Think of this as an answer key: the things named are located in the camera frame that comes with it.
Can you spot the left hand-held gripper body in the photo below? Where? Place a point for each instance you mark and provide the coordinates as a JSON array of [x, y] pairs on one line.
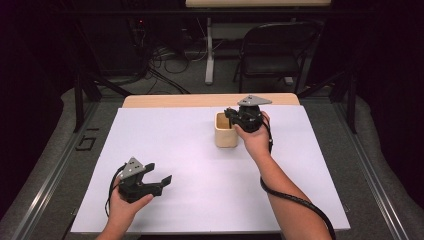
[[136, 185]]

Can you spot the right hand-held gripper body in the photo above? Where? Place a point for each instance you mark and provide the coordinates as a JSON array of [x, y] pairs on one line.
[[250, 115]]

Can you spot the beige square cup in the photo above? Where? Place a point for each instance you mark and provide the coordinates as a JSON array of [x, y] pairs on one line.
[[224, 136]]

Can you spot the person's right hand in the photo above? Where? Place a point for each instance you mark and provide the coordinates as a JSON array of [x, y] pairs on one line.
[[255, 140]]

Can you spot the person's left hand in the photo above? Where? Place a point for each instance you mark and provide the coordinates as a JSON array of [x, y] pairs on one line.
[[125, 208]]

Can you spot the white board table cover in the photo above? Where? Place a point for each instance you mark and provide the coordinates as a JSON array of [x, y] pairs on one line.
[[200, 186]]

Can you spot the light wooden table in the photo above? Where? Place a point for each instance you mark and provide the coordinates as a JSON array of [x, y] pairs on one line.
[[186, 100]]

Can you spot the white desk leg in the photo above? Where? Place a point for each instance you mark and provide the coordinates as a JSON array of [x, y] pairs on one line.
[[209, 50]]

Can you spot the black folding chair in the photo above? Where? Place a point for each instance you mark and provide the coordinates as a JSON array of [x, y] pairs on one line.
[[276, 53]]

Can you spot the black metal stand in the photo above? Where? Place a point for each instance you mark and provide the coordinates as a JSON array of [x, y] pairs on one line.
[[79, 100], [350, 100]]

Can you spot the light desk top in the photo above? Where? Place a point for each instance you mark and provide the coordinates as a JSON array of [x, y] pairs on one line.
[[256, 3]]

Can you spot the dark device with red light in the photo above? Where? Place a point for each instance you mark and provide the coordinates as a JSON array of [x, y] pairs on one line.
[[138, 43]]

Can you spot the aluminium floor rail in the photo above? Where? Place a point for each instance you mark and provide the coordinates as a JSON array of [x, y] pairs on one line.
[[50, 180], [370, 180]]

